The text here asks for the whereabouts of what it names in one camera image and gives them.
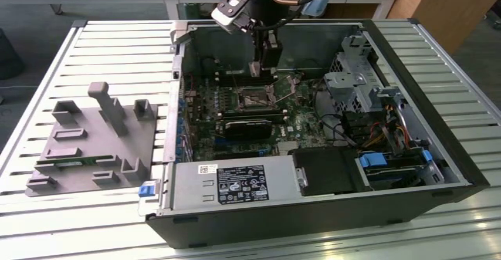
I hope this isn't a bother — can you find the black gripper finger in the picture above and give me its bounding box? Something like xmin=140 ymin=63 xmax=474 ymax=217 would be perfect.
xmin=261 ymin=33 xmax=283 ymax=70
xmin=251 ymin=32 xmax=262 ymax=64

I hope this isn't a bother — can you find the metal socket cover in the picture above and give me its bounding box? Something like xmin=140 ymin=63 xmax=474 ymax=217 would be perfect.
xmin=269 ymin=72 xmax=305 ymax=104

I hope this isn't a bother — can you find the thin locking lever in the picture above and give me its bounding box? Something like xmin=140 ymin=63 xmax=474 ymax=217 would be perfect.
xmin=229 ymin=65 xmax=239 ymax=91

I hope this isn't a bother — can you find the CPU socket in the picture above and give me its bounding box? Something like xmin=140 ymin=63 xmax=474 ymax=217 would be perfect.
xmin=233 ymin=85 xmax=279 ymax=110

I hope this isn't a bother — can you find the metal drive cage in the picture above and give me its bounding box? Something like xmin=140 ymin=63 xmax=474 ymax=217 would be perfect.
xmin=321 ymin=35 xmax=409 ymax=117

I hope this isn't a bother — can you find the green motherboard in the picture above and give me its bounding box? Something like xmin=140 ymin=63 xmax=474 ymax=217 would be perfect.
xmin=180 ymin=72 xmax=334 ymax=161

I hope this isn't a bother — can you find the black graphics card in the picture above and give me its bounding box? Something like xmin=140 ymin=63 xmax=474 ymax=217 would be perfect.
xmin=214 ymin=118 xmax=274 ymax=141

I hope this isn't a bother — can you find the small silver heat sink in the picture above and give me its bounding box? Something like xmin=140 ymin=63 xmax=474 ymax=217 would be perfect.
xmin=275 ymin=141 xmax=298 ymax=156

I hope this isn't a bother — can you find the black plastic shroud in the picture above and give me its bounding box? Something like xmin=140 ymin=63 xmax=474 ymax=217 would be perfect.
xmin=290 ymin=146 xmax=371 ymax=197

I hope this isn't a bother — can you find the blue disk carrier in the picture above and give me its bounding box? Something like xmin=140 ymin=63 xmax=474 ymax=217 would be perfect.
xmin=357 ymin=150 xmax=426 ymax=191

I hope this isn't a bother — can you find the wooden cabinet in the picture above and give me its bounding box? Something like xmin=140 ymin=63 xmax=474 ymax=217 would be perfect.
xmin=389 ymin=0 xmax=501 ymax=56

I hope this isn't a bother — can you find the silver power supply unit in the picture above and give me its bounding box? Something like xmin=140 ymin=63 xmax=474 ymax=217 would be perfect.
xmin=154 ymin=155 xmax=310 ymax=217

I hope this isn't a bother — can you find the grey parts rack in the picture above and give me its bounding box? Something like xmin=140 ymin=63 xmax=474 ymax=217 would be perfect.
xmin=24 ymin=80 xmax=160 ymax=198

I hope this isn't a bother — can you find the blue case latch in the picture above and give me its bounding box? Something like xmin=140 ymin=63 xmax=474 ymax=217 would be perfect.
xmin=137 ymin=184 xmax=157 ymax=198

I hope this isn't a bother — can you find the green RAM stick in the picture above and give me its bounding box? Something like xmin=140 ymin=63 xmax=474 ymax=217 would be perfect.
xmin=36 ymin=153 xmax=114 ymax=167

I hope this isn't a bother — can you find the black PC case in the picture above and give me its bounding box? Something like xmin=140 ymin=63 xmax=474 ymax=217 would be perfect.
xmin=144 ymin=18 xmax=490 ymax=249

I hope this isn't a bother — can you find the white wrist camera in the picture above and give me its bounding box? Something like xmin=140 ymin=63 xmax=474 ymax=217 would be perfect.
xmin=210 ymin=0 xmax=257 ymax=34

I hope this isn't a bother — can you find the coloured wire bundle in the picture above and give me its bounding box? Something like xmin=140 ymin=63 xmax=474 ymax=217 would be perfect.
xmin=359 ymin=103 xmax=413 ymax=156

